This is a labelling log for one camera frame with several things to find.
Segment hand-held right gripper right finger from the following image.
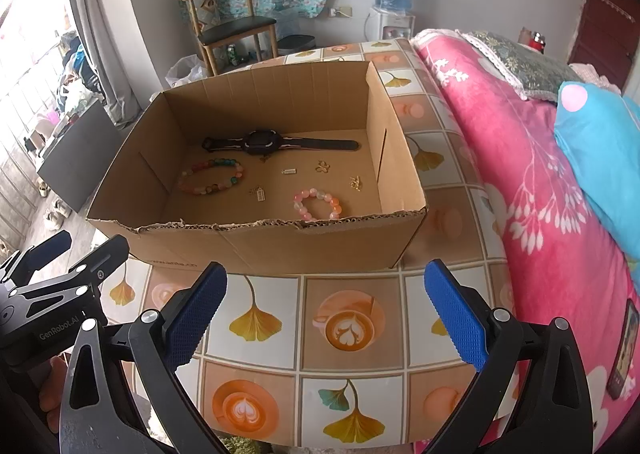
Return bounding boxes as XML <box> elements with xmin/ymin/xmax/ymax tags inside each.
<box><xmin>424</xmin><ymin>259</ymin><xmax>593</xmax><ymax>454</ymax></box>

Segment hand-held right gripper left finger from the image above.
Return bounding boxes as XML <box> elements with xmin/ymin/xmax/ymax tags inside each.
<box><xmin>59</xmin><ymin>261</ymin><xmax>231</xmax><ymax>454</ymax></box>

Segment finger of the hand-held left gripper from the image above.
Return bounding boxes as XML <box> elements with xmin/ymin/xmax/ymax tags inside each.
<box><xmin>0</xmin><ymin>230</ymin><xmax>72</xmax><ymax>285</ymax></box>
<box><xmin>15</xmin><ymin>235</ymin><xmax>131</xmax><ymax>303</ymax></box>

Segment brown cardboard box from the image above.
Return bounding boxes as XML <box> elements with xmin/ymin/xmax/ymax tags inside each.
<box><xmin>85</xmin><ymin>60</ymin><xmax>429</xmax><ymax>277</ymax></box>

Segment pink bead bracelet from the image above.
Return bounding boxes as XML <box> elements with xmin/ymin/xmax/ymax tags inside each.
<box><xmin>292</xmin><ymin>188</ymin><xmax>343</xmax><ymax>222</ymax></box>

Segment black wristwatch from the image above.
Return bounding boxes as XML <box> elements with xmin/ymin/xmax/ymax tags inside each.
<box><xmin>202</xmin><ymin>129</ymin><xmax>361</xmax><ymax>157</ymax></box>

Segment person's left hand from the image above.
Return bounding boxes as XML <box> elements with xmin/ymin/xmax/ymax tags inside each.
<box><xmin>37</xmin><ymin>356</ymin><xmax>69</xmax><ymax>422</ymax></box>

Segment black low cabinet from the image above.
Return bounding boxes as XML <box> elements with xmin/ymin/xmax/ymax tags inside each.
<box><xmin>37</xmin><ymin>96</ymin><xmax>126</xmax><ymax>212</ymax></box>

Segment pink floral blanket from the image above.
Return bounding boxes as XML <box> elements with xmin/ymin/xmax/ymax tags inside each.
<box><xmin>411</xmin><ymin>28</ymin><xmax>640</xmax><ymax>454</ymax></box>

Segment smartphone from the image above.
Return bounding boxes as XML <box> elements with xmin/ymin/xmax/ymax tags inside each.
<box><xmin>606</xmin><ymin>299</ymin><xmax>640</xmax><ymax>400</ymax></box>

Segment pile of clothes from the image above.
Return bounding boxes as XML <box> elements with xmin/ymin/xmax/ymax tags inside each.
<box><xmin>52</xmin><ymin>31</ymin><xmax>103</xmax><ymax>104</ymax></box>

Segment white plastic bag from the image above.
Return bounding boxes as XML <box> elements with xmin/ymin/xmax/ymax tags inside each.
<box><xmin>165</xmin><ymin>54</ymin><xmax>207</xmax><ymax>89</ymax></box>

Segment grey curtain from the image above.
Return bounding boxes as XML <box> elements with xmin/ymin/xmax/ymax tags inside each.
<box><xmin>62</xmin><ymin>0</ymin><xmax>143</xmax><ymax>127</ymax></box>

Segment blue pillow with pink dot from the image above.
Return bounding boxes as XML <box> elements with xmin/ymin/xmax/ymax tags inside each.
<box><xmin>554</xmin><ymin>80</ymin><xmax>640</xmax><ymax>257</ymax></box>

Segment grey-green lace-trimmed pillow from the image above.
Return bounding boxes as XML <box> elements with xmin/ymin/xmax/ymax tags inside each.
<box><xmin>460</xmin><ymin>30</ymin><xmax>583</xmax><ymax>102</ymax></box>

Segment wooden chair with black seat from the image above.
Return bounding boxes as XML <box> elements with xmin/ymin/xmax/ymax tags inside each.
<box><xmin>181</xmin><ymin>0</ymin><xmax>280</xmax><ymax>77</ymax></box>

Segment printed paper bag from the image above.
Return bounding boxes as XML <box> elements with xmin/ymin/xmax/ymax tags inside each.
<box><xmin>189</xmin><ymin>0</ymin><xmax>221</xmax><ymax>32</ymax></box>

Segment pink checkered cloth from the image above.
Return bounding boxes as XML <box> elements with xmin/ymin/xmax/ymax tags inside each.
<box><xmin>570</xmin><ymin>62</ymin><xmax>623</xmax><ymax>94</ymax></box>

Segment black trash bin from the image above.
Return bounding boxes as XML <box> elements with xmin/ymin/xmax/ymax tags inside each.
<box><xmin>276</xmin><ymin>34</ymin><xmax>317</xmax><ymax>55</ymax></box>

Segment white water dispenser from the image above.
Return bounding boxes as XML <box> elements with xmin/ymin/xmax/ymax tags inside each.
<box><xmin>365</xmin><ymin>6</ymin><xmax>417</xmax><ymax>42</ymax></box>

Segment dark red door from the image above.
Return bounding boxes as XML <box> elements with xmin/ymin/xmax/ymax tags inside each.
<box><xmin>567</xmin><ymin>0</ymin><xmax>640</xmax><ymax>94</ymax></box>

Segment multicolour bead bracelet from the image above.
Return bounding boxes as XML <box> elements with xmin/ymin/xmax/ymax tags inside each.
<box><xmin>178</xmin><ymin>158</ymin><xmax>247</xmax><ymax>195</ymax></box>

